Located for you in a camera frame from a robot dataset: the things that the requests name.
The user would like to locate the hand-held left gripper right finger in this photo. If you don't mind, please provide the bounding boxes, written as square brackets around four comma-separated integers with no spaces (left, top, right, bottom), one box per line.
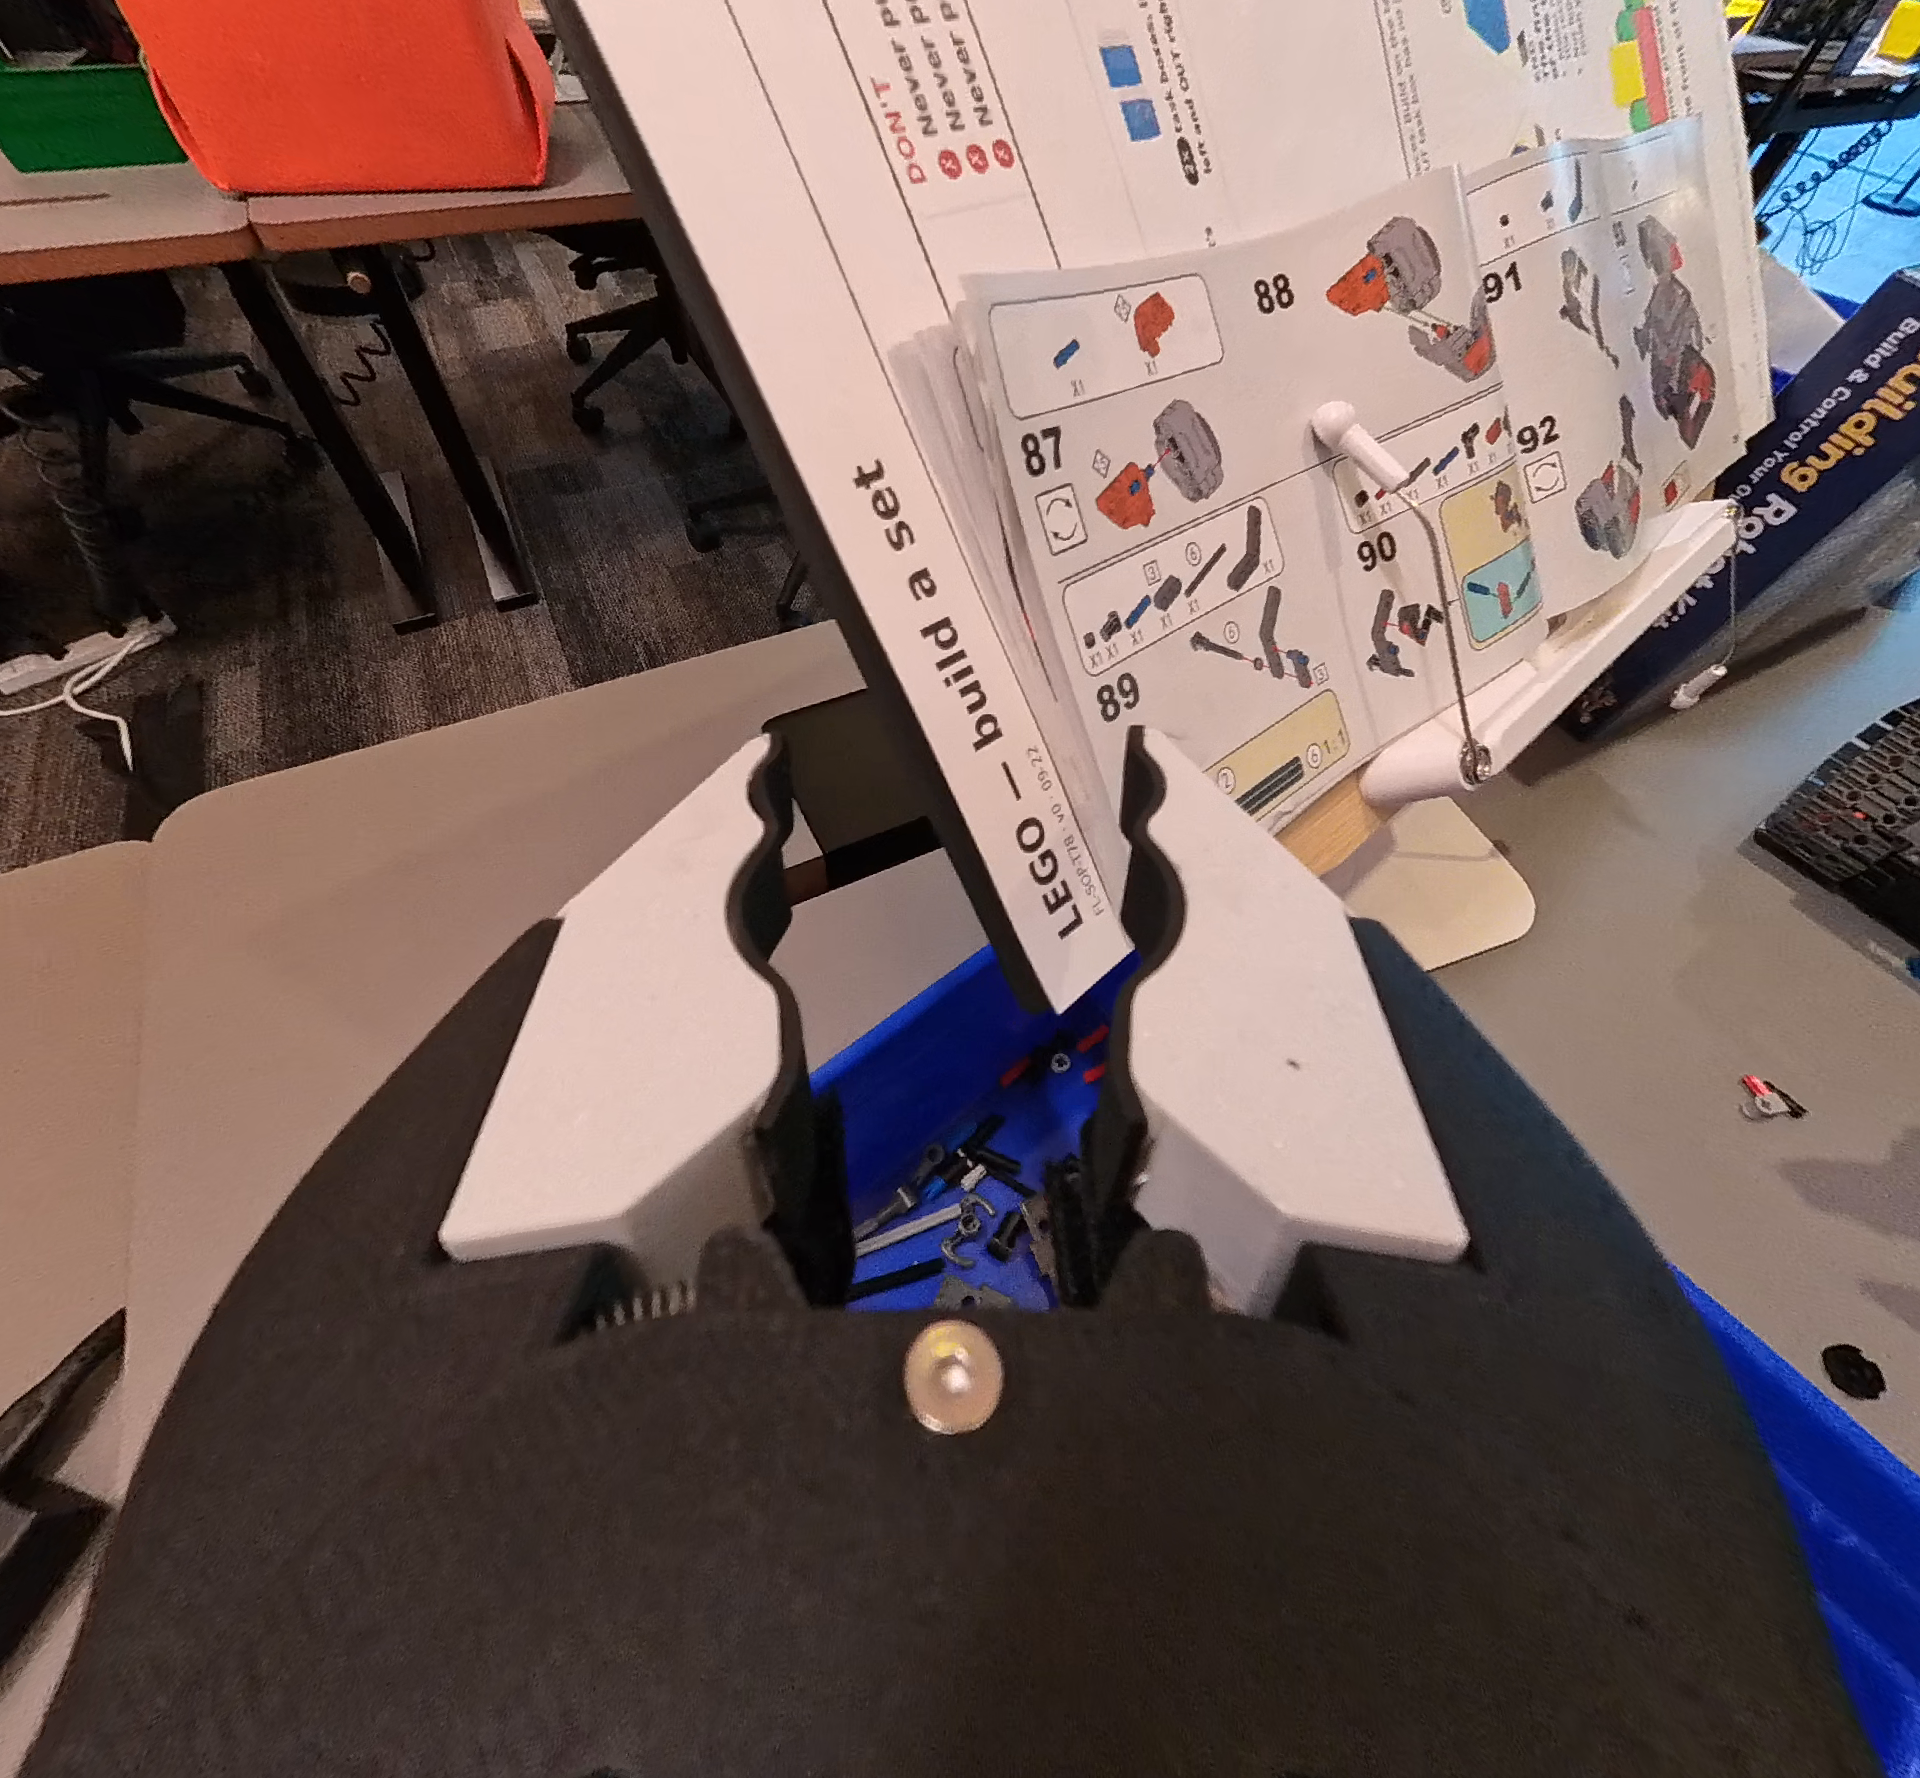
[1092,726,1471,1310]

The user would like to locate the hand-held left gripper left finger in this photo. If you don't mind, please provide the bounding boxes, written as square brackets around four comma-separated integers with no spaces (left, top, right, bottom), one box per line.
[438,736,823,1265]

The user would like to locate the blue bin with white tag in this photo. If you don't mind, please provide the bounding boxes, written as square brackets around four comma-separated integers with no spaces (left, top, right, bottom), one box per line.
[810,944,1920,1778]

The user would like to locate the pile of small dark bricks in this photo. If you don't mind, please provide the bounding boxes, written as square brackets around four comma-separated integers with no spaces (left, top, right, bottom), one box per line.
[847,1019,1119,1315]

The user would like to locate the instruction booklet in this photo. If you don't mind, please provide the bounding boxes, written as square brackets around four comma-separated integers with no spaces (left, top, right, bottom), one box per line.
[892,112,1779,836]

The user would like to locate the tracked toy brick robot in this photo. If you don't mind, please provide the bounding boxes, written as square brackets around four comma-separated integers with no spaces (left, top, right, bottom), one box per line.
[1754,705,1920,947]

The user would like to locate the white power strip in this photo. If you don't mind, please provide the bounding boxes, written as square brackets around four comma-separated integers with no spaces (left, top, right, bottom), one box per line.
[0,612,176,694]

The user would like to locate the black rectangular case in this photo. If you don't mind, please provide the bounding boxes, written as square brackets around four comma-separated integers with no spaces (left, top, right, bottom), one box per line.
[0,1310,129,1667]

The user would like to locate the black office chair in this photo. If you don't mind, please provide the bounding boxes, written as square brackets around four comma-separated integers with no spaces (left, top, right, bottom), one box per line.
[0,271,324,639]
[568,226,820,624]

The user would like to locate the robot kit box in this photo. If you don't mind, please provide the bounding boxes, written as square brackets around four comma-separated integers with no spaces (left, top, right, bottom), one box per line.
[1559,271,1920,745]

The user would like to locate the grey desk with black legs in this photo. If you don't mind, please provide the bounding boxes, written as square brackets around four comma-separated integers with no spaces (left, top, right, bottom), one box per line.
[0,104,648,632]

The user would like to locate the large white instruction sheet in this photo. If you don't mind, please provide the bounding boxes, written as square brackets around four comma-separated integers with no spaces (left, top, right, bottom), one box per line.
[478,0,1779,1016]

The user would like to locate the orange plastic bin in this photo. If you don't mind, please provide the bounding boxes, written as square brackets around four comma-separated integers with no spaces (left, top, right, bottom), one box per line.
[52,0,559,194]

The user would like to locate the green bin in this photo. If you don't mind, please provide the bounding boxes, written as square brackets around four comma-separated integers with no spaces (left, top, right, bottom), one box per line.
[0,59,188,174]

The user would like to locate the white tethered stylus cord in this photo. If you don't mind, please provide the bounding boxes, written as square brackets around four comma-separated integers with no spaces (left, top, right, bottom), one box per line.
[1309,401,1494,783]
[1671,503,1754,711]

